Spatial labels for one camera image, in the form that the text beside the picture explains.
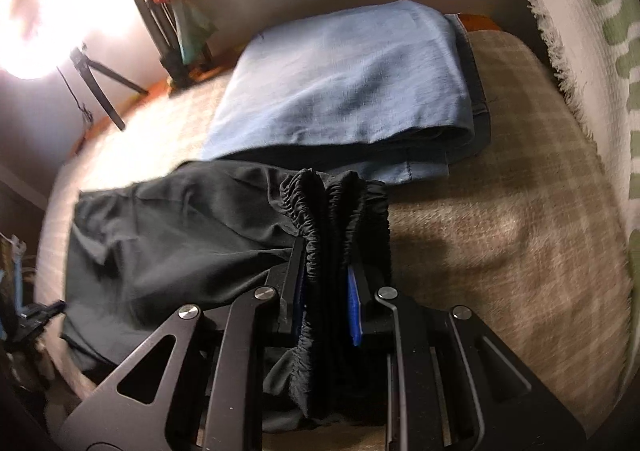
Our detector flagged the black lamp cable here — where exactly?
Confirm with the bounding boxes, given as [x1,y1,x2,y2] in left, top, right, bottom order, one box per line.
[55,66,96,124]

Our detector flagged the black pants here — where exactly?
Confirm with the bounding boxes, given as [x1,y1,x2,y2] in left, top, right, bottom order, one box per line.
[60,161,393,434]

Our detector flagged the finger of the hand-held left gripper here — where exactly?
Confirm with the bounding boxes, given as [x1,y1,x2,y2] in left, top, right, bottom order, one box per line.
[17,300,67,332]

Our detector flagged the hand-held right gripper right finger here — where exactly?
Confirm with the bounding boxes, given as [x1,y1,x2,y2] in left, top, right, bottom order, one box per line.
[345,263,586,451]

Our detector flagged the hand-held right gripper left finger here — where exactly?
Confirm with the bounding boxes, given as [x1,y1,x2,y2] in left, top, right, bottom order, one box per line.
[57,236,308,451]

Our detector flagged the green and white patterned cover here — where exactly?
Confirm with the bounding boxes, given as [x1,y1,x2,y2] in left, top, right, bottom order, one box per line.
[515,0,640,262]

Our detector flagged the folded black stand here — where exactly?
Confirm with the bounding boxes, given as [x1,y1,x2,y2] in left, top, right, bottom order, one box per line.
[111,0,211,92]

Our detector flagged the bright lamp on small tripod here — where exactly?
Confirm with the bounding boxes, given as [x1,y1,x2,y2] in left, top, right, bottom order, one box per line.
[0,0,151,132]

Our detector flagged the folded light blue pants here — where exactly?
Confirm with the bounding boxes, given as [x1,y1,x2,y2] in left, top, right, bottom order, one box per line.
[202,1,476,186]

